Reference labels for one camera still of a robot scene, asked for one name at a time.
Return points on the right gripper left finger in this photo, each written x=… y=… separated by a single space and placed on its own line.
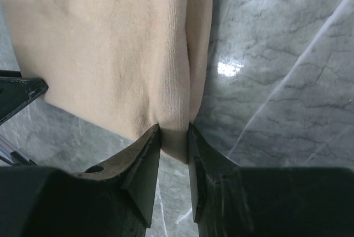
x=112 y=198

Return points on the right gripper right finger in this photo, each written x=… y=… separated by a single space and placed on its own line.
x=229 y=200

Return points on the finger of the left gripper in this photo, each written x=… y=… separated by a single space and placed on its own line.
x=18 y=92

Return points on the tan t shirt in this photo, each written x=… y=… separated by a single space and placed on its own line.
x=123 y=65

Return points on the aluminium frame rail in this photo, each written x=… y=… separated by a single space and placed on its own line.
x=11 y=156

